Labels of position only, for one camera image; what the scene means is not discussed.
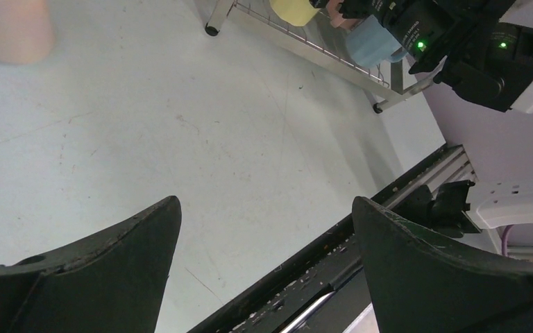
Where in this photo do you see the pink mug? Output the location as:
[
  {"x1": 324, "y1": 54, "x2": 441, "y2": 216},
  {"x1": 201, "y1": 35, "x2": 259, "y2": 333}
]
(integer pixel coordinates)
[{"x1": 326, "y1": 0, "x2": 357, "y2": 31}]

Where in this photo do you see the pale pink cup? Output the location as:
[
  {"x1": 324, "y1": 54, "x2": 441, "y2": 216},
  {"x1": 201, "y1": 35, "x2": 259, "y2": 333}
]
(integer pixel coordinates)
[{"x1": 0, "y1": 0, "x2": 56, "y2": 65}]

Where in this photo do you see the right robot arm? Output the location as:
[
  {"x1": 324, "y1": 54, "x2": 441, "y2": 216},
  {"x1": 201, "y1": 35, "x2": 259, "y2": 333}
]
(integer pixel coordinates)
[{"x1": 338, "y1": 1, "x2": 533, "y2": 237}]

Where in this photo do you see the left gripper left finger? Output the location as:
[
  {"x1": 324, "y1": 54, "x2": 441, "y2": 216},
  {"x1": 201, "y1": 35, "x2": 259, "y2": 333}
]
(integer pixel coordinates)
[{"x1": 0, "y1": 196, "x2": 182, "y2": 332}]

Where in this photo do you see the yellow cup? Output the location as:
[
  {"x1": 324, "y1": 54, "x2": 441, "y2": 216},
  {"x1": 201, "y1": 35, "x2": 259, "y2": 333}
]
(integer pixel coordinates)
[{"x1": 269, "y1": 0, "x2": 319, "y2": 27}]

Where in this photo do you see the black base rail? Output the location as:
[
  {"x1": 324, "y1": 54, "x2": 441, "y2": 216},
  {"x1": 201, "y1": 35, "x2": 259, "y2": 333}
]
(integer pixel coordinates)
[{"x1": 192, "y1": 146, "x2": 473, "y2": 332}]

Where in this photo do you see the light blue mug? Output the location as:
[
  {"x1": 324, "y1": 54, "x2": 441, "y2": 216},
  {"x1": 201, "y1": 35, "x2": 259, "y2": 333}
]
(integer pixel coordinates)
[{"x1": 346, "y1": 16, "x2": 408, "y2": 68}]

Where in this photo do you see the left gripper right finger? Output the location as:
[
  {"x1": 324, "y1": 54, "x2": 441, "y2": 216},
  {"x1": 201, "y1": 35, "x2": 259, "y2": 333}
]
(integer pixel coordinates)
[{"x1": 352, "y1": 197, "x2": 533, "y2": 332}]

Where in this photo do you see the metal dish rack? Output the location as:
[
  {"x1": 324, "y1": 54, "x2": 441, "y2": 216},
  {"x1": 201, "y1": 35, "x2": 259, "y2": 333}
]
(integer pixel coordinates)
[{"x1": 204, "y1": 0, "x2": 436, "y2": 114}]

